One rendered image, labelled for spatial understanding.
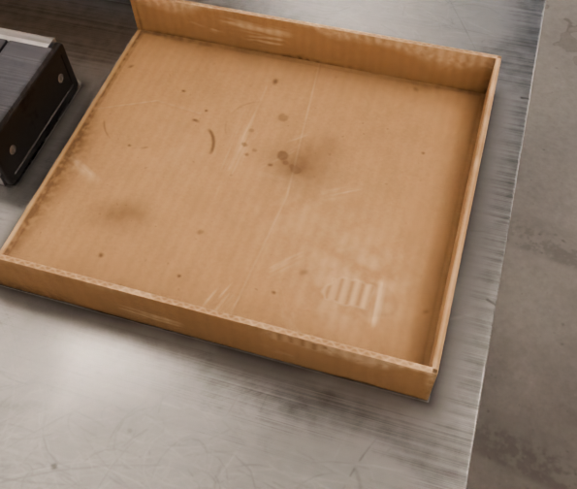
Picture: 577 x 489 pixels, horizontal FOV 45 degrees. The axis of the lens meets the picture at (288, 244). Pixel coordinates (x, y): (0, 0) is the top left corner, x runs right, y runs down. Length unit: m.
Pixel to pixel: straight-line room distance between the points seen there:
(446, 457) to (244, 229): 0.20
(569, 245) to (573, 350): 0.24
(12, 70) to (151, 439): 0.29
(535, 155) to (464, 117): 1.13
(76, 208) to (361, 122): 0.22
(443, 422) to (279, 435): 0.10
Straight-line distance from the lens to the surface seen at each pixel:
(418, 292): 0.46
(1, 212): 0.54
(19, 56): 0.57
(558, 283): 1.50
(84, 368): 0.46
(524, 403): 1.36
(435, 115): 0.55
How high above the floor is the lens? 1.23
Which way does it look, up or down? 57 degrees down
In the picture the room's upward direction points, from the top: 3 degrees counter-clockwise
